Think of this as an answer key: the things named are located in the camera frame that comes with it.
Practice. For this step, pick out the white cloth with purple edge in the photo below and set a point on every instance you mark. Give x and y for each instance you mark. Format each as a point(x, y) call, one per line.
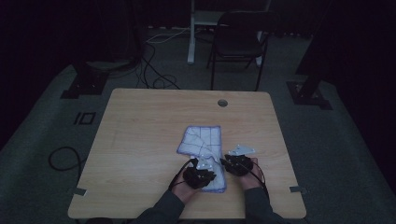
point(201, 143)

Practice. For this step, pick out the black stand with square base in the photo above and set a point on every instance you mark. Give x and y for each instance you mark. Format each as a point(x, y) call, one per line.
point(308, 90)
point(85, 84)

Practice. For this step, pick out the round grey stand base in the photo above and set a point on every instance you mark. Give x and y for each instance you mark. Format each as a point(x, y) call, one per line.
point(109, 64)

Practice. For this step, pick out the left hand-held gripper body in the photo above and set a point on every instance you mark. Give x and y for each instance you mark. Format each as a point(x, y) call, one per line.
point(199, 175)

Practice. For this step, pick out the person's right hand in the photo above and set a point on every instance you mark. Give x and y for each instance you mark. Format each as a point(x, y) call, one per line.
point(252, 179)

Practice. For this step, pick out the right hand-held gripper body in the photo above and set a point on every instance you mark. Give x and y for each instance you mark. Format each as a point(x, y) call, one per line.
point(238, 163)

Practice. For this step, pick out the grey tape strip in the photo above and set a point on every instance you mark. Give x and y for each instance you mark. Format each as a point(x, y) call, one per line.
point(79, 191)
point(297, 189)

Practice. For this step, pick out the black folding chair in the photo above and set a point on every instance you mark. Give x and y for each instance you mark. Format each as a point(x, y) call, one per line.
point(238, 43)

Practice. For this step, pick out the person's left hand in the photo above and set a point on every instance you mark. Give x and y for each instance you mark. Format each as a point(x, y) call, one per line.
point(183, 191)

